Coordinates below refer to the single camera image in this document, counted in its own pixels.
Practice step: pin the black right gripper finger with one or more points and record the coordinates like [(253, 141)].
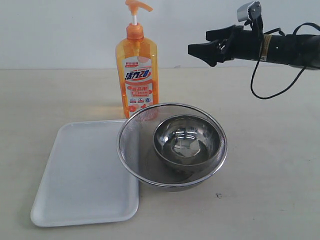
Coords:
[(223, 33), (209, 52)]

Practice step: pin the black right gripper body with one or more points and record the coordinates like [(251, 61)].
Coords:
[(244, 45)]

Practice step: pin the orange dish soap pump bottle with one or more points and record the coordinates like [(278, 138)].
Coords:
[(137, 65)]

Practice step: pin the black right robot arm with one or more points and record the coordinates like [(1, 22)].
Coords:
[(295, 50)]

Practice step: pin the small stainless steel bowl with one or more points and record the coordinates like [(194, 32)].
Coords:
[(187, 142)]

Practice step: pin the steel mesh strainer basket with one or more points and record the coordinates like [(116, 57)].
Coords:
[(136, 151)]

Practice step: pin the white rectangular plastic tray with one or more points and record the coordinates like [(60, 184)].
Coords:
[(84, 181)]

